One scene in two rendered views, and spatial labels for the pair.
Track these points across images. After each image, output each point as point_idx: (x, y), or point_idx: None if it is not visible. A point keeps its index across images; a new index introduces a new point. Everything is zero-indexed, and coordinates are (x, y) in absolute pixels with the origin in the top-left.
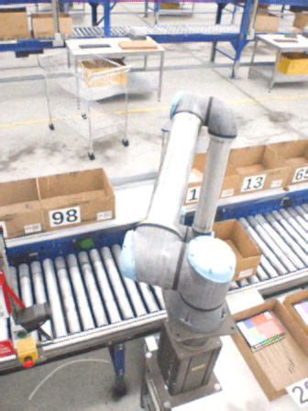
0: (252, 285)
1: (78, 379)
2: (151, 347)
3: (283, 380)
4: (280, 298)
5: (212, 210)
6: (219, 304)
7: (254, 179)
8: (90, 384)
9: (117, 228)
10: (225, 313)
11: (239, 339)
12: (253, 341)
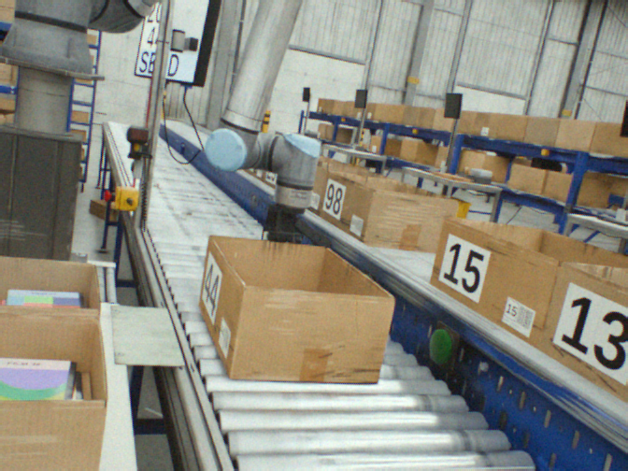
0: (193, 368)
1: (163, 450)
2: (94, 263)
3: None
4: (124, 390)
5: (238, 67)
6: (15, 7)
7: (600, 312)
8: (147, 462)
9: (342, 248)
10: (14, 47)
11: (33, 274)
12: (17, 292)
